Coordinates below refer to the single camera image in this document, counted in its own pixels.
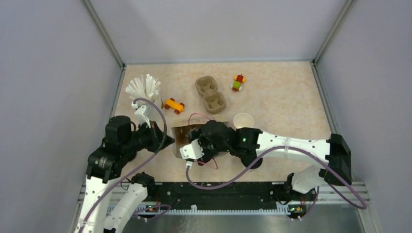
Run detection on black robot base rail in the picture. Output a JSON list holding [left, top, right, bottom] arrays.
[[145, 182, 316, 203]]

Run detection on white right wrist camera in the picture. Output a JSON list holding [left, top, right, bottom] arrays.
[[179, 139, 204, 167]]

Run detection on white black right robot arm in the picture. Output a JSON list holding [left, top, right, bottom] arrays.
[[179, 120, 352, 200]]

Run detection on red green toy brick car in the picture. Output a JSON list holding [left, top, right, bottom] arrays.
[[230, 74, 246, 92]]

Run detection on yellow toy brick car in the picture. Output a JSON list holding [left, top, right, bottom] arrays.
[[164, 98, 185, 115]]

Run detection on stack of paper cups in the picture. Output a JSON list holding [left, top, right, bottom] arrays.
[[233, 113, 255, 129]]

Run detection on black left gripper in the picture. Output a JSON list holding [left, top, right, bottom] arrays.
[[123, 119, 175, 153]]

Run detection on kraft pink paper bag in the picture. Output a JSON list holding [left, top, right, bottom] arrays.
[[171, 112, 231, 170]]

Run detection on brown cardboard cup carrier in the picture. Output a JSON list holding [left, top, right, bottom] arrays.
[[195, 76, 226, 114]]

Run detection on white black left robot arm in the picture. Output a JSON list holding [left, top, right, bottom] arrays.
[[75, 116, 174, 233]]

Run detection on black cup lid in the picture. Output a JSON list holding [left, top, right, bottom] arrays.
[[240, 158, 263, 169]]

